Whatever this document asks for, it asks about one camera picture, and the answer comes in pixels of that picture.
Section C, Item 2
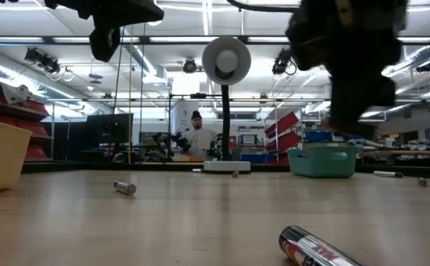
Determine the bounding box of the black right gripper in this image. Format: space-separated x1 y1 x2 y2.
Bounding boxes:
284 0 410 140

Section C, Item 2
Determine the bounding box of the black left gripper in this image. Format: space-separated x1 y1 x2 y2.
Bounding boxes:
44 0 165 63

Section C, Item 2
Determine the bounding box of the yellow plastic bin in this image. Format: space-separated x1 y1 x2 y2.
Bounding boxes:
0 117 34 196

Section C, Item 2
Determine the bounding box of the black overhead gantry beam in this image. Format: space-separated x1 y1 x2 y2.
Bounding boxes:
0 34 430 47

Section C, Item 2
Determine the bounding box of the blue storage crate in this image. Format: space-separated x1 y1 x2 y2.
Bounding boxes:
302 129 366 144

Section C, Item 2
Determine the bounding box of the wooden background workbench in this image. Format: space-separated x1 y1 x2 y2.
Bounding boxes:
358 147 430 159

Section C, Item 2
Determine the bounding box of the teal plastic bin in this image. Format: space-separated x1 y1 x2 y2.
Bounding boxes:
286 145 363 180

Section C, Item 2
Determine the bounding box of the red tilted bin rack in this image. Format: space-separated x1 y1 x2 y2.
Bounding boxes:
264 110 301 166

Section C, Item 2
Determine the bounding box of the white desk lamp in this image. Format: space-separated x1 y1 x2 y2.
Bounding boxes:
201 35 253 175

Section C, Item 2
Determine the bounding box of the white cylindrical tank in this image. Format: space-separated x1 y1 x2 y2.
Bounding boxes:
170 100 200 134

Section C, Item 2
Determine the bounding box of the large black screen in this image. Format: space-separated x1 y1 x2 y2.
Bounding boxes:
85 112 135 149

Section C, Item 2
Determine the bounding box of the blue white sign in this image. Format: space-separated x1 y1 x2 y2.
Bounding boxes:
238 133 259 146

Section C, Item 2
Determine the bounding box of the blue floor crate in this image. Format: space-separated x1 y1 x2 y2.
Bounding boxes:
239 152 276 164

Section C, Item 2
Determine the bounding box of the red shelf rack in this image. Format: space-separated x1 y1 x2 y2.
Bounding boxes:
0 81 53 163

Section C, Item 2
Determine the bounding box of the person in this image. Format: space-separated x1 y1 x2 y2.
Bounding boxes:
180 109 220 162

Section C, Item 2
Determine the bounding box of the white shelf device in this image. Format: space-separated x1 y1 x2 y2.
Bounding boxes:
1 83 34 106

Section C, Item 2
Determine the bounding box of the black overhead camera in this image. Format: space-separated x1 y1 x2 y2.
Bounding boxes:
182 58 199 75

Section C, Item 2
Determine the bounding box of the black gantry camera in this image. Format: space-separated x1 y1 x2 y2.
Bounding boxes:
271 47 298 77
24 47 62 75

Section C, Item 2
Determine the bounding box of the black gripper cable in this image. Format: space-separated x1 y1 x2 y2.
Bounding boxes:
225 0 301 14

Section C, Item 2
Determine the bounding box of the silver ventilation duct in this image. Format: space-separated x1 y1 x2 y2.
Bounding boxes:
0 46 115 116

